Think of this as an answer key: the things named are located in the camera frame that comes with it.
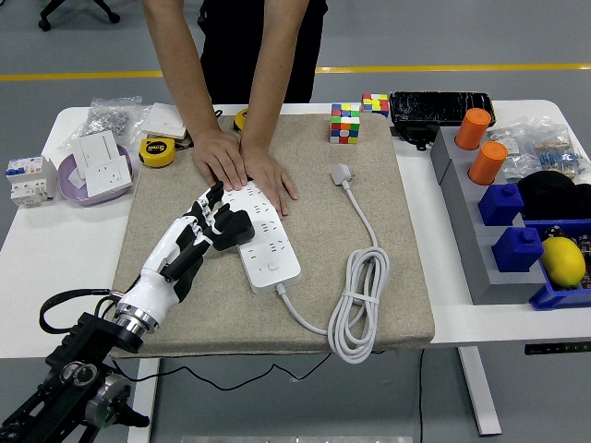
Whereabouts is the large colourful puzzle cube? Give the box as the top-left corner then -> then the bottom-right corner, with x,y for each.
329,102 -> 362,145

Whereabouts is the grey block holder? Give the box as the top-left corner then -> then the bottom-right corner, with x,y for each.
429,125 -> 549,305

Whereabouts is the white table leg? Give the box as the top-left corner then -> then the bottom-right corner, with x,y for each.
456,345 -> 503,437
127,357 -> 161,443

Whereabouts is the white power strip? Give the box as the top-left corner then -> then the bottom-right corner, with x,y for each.
220,180 -> 302,296

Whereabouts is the black table control panel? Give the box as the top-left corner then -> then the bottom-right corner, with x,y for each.
524,341 -> 591,356

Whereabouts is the white power strip cord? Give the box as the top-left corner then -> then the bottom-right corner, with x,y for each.
275,162 -> 392,365

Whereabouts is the blue block with knob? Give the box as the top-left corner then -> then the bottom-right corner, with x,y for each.
491,225 -> 545,273
477,183 -> 525,227

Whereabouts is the purple bowl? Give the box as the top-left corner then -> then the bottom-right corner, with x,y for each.
57,143 -> 139,208

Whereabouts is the black hanging cable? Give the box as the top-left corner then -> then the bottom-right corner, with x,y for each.
417,348 -> 426,443

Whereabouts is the person's left hand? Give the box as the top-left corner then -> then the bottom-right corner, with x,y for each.
238,138 -> 300,218

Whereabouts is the clear bag of blue components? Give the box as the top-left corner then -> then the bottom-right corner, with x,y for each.
530,114 -> 591,181

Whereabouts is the orange cylinder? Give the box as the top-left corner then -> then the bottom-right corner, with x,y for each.
468,140 -> 509,186
454,107 -> 492,151

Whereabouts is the clear bag of small parts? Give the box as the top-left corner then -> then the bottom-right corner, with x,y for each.
487,126 -> 541,184

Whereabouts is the person's right hand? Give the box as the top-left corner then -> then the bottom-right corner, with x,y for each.
192,126 -> 250,194

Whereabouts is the round yellow black tape measure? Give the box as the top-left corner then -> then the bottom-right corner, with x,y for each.
138,108 -> 223,168

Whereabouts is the white blue circuit breaker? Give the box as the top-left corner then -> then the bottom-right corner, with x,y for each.
5,155 -> 59,209

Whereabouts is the black plastic tray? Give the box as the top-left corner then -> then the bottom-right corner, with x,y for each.
389,90 -> 498,128

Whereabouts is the thin black plug cord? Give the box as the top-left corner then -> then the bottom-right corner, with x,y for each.
110,275 -> 336,392

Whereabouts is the white wall switch plate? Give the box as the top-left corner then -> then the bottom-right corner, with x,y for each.
139,102 -> 188,139

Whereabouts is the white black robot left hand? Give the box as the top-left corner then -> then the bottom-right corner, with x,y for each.
117,181 -> 232,324

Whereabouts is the grey-brown mat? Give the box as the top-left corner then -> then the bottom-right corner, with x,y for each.
112,113 -> 436,359

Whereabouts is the black plug adapter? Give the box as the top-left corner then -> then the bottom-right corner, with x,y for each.
210,210 -> 256,252

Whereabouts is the white switch panel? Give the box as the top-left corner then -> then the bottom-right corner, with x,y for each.
68,130 -> 122,181

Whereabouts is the black cloth bundle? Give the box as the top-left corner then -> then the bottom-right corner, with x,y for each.
516,170 -> 591,222

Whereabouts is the yellow lemon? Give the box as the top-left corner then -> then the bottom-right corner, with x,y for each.
539,236 -> 586,290

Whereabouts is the clear bag of screws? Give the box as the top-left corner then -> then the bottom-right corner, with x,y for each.
57,95 -> 153,151

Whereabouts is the blue plastic bin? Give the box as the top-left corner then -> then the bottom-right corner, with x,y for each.
521,219 -> 591,310

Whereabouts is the white wall socket panel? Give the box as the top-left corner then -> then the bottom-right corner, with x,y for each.
84,155 -> 135,198

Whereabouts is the small colourful puzzle cube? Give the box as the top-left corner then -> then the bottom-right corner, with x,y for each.
361,92 -> 392,118

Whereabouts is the person's body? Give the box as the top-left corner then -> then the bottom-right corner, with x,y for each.
199,0 -> 328,105

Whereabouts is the black power adapter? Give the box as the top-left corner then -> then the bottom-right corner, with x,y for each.
394,122 -> 438,151

